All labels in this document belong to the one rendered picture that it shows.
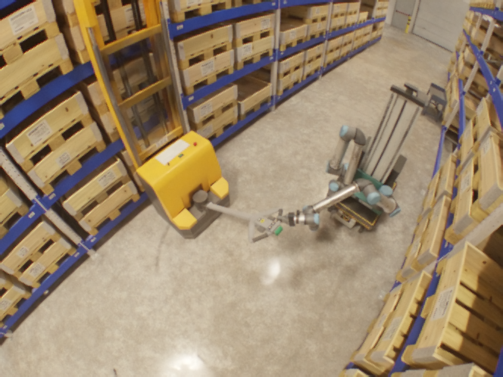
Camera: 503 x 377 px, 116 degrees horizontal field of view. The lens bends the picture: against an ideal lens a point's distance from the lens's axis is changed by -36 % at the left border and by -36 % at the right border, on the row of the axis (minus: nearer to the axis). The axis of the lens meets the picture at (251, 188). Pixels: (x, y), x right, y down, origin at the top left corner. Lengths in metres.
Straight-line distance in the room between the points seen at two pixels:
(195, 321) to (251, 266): 0.87
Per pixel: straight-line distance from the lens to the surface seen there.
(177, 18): 2.71
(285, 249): 2.94
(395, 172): 2.96
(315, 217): 2.04
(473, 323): 1.98
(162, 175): 2.53
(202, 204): 2.81
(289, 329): 2.70
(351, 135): 2.33
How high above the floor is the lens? 2.66
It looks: 52 degrees down
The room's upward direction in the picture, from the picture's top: straight up
